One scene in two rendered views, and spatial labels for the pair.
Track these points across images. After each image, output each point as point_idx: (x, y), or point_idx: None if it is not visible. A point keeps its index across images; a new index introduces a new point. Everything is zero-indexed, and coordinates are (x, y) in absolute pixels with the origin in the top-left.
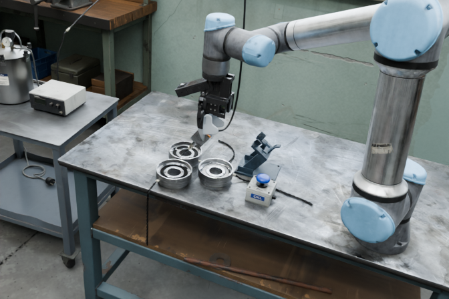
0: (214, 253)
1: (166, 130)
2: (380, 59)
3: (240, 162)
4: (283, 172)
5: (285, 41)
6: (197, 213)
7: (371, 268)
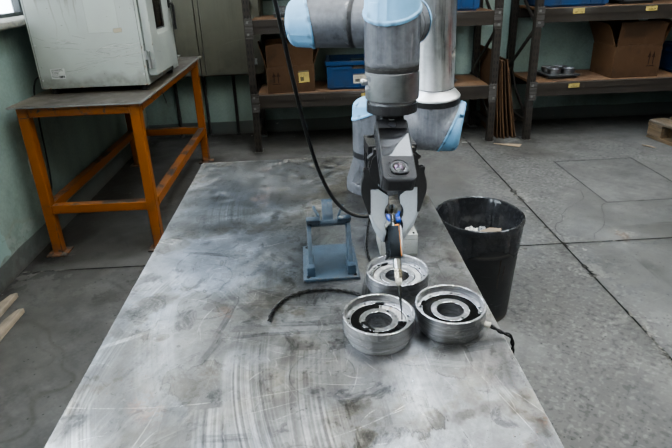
0: None
1: (278, 411)
2: None
3: (328, 277)
4: (315, 244)
5: None
6: None
7: None
